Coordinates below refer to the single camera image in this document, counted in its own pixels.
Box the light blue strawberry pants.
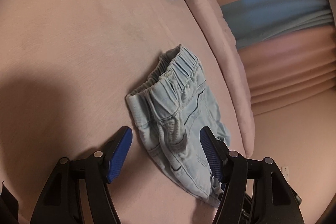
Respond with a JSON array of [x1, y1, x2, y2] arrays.
[[126, 46, 231, 207]]

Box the pink curtain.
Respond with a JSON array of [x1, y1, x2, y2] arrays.
[[217, 0, 335, 115]]

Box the pink bed sheet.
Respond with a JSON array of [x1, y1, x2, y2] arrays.
[[1, 0, 244, 223]]

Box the blue curtain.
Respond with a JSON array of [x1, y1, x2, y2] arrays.
[[221, 0, 334, 49]]

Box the pink duvet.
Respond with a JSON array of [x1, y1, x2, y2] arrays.
[[186, 0, 255, 157]]

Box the wall power socket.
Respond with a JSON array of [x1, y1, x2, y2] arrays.
[[281, 166, 290, 182]]

